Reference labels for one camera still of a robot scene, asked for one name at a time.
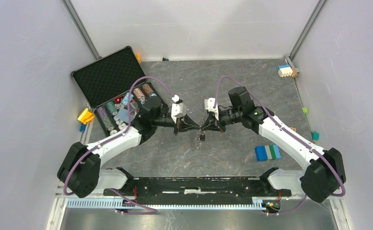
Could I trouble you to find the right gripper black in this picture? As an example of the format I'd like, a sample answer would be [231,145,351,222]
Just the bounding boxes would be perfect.
[202,107,243,133]

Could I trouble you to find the keys with black tag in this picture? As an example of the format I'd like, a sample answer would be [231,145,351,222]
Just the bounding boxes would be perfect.
[199,133,205,141]

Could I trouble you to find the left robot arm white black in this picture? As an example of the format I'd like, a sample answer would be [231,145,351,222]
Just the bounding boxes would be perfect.
[57,97,200,198]

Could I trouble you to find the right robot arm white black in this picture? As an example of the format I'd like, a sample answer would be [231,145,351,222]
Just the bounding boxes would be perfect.
[201,87,346,203]

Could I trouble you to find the blue green white block stack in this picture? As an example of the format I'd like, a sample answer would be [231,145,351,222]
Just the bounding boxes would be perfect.
[254,145,281,162]

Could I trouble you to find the black poker chip case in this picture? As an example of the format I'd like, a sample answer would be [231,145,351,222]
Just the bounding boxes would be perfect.
[71,46,164,137]

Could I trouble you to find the orange yellow block behind case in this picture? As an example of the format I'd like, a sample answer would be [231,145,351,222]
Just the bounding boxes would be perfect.
[136,53,141,63]

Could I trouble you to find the blue white tan block stack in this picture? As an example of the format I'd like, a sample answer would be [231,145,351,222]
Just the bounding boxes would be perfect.
[278,64,298,78]

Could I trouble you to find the small green cube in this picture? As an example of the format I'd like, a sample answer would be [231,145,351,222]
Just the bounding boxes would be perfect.
[302,107,308,115]

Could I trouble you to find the teal cube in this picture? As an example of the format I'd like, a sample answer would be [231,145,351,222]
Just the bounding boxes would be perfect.
[311,131,319,141]

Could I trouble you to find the small blue block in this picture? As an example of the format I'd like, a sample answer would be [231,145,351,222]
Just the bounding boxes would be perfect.
[79,124,86,133]

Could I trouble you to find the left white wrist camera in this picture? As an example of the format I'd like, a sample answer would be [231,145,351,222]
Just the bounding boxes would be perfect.
[170,94,187,124]

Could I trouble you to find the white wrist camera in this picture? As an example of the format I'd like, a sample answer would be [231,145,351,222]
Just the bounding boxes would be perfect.
[170,94,187,124]
[203,98,219,121]

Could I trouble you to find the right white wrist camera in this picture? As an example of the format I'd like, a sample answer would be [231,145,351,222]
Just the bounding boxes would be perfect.
[203,98,219,121]

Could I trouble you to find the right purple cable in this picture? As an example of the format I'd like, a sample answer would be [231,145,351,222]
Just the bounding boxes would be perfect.
[214,77,346,217]

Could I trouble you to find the purple cable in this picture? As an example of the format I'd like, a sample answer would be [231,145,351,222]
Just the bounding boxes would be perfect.
[62,76,178,216]
[214,77,346,217]

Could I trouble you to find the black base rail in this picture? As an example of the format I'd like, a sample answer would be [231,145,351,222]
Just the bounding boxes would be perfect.
[118,176,292,205]

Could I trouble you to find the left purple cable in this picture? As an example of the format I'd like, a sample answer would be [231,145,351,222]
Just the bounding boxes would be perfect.
[62,76,178,216]

